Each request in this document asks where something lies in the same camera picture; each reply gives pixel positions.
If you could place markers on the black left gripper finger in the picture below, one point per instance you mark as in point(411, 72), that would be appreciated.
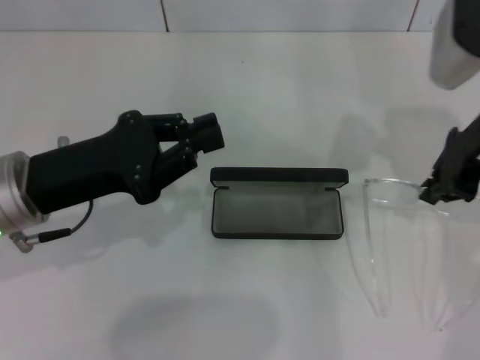
point(212, 140)
point(204, 120)

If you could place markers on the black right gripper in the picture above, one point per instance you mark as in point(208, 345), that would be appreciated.
point(461, 150)

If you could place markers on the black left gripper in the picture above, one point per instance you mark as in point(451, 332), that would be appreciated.
point(86, 165)

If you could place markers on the clear transparent glasses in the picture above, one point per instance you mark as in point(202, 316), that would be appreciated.
point(390, 189)

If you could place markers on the black glasses case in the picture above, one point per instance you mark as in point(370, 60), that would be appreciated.
point(277, 217)

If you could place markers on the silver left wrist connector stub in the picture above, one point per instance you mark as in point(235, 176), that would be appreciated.
point(63, 141)

